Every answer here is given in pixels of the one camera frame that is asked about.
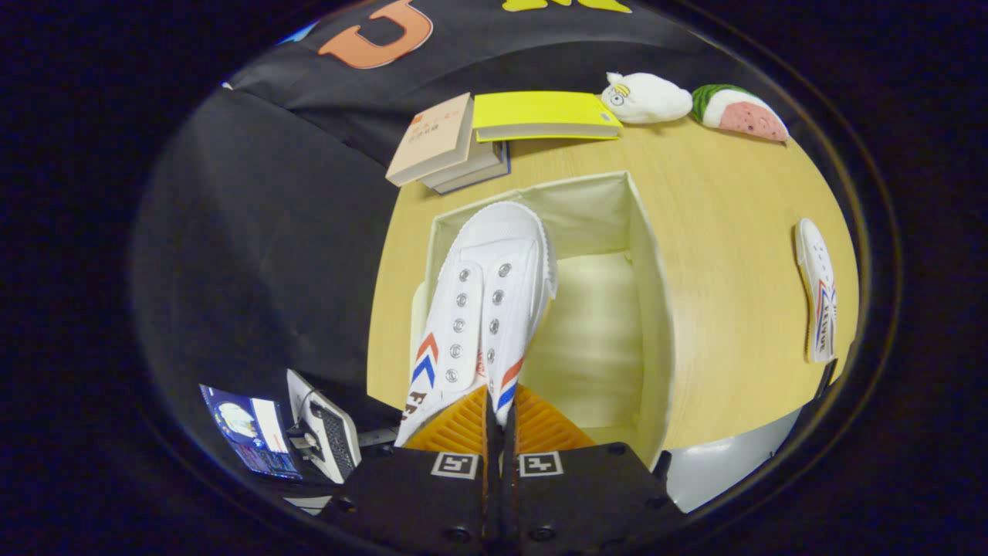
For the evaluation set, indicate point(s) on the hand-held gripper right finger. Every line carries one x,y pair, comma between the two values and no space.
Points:
512,502

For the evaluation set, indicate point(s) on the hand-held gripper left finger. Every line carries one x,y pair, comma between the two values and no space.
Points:
488,502

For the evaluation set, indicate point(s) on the green fabric storage box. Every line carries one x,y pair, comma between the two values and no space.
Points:
594,347

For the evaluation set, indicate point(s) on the white canvas shoe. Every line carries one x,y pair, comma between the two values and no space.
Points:
814,270
494,255

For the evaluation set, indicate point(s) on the black table clamp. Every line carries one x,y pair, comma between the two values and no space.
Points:
825,378
661,467

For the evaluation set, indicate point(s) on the laptop screen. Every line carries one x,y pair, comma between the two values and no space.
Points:
251,432

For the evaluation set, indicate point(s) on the stack of pale books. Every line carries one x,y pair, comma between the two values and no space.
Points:
471,166

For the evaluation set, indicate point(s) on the black backdrop cloth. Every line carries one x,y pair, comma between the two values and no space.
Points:
270,232

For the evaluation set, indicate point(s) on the beige book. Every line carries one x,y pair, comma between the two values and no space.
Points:
432,139

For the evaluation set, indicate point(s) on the yellow book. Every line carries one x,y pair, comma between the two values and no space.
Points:
540,110

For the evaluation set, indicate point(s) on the white plush toy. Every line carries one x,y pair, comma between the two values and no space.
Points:
652,99

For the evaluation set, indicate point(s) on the watermelon slice plush toy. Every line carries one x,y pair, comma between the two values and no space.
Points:
741,116

